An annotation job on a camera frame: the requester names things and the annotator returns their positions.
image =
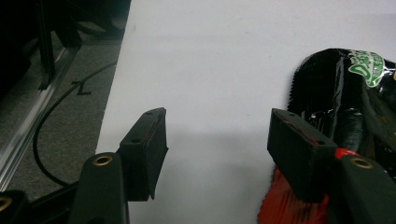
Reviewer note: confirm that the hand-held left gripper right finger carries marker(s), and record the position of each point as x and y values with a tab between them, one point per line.
299	155

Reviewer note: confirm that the red and black snack packet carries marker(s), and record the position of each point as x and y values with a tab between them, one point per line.
348	99

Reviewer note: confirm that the black stand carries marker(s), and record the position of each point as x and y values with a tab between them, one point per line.
46	46

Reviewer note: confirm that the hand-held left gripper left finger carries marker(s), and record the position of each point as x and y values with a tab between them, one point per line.
143	155

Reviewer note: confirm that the metal floor rail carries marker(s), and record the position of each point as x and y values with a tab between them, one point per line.
28	124

